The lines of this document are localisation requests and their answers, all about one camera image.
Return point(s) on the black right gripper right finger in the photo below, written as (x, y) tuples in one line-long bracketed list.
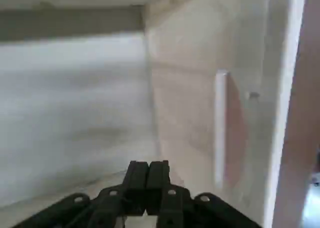
[(157, 178)]

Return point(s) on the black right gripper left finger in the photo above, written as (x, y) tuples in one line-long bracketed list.
[(135, 178)]

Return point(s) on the white folding storage box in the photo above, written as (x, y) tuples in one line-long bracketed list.
[(100, 93)]

